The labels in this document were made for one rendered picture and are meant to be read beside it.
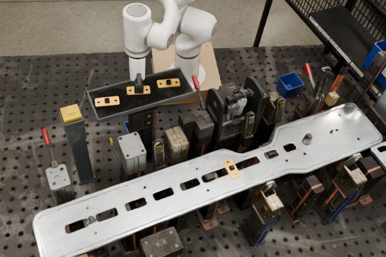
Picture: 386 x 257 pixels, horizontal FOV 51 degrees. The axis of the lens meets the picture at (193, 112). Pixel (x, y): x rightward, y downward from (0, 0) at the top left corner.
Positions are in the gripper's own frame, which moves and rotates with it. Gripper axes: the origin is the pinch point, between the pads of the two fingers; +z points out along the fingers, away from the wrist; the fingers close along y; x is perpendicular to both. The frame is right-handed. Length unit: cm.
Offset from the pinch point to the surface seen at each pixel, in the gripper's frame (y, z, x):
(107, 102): 5.2, 4.9, -11.1
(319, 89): 1, 9, 72
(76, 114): 9.2, 5.2, -21.7
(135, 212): 40.2, 21.2, -3.9
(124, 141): 18.7, 10.2, -5.9
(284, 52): -62, 51, 88
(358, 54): -27, 18, 105
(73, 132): 11.7, 12.5, -23.8
